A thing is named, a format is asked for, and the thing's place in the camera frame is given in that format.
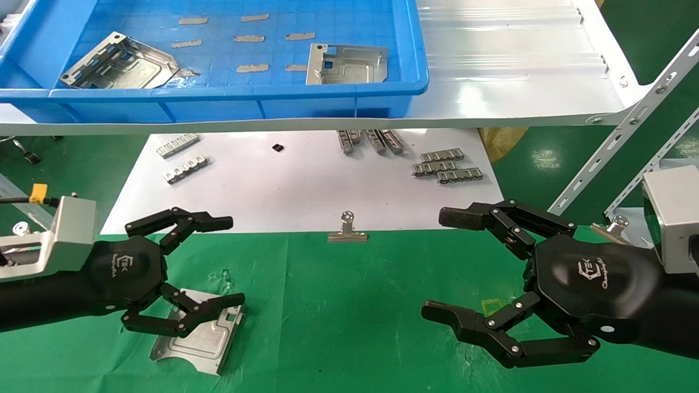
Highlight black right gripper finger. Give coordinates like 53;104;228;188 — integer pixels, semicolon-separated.
421;292;601;370
439;199;577;260

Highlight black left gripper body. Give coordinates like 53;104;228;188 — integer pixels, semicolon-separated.
82;236;168;317

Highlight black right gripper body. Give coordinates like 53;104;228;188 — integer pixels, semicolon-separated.
524;234;662;346

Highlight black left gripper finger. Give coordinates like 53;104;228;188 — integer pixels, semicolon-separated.
121;283;247;338
125;207;235;256

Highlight curved-edge sheet metal bracket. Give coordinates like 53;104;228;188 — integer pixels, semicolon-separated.
150;288;246;377

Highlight white paper sheet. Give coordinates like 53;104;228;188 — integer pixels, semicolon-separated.
101;129;505;235

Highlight yellow-brown bag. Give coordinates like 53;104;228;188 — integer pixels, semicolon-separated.
478;127;530;164

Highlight blue plastic tray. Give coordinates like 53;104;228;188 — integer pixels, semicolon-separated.
0;0;430;124

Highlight green table cloth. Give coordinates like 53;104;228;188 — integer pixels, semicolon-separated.
0;228;699;393

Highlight white perforated angle strut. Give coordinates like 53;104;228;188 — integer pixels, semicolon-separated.
603;108;699;220
548;28;699;215

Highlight white metal shelf board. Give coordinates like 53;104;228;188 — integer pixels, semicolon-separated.
0;0;651;136

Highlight black caster wheel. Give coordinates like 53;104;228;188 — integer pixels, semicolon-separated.
12;139;42;165

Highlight flat sheet metal plate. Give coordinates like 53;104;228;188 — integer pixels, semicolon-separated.
306;43;389;86

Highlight white stacked panels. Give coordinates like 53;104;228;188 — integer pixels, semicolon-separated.
0;0;37;52

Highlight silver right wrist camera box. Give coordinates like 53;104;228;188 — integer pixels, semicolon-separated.
641;165;699;275

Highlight black camera cable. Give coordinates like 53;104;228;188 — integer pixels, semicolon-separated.
0;183;60;209

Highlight grey metal frame bar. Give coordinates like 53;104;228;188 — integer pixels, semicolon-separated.
0;175;55;230

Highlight sheet metal bracket blue clips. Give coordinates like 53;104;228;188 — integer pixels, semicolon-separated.
59;31;181;90

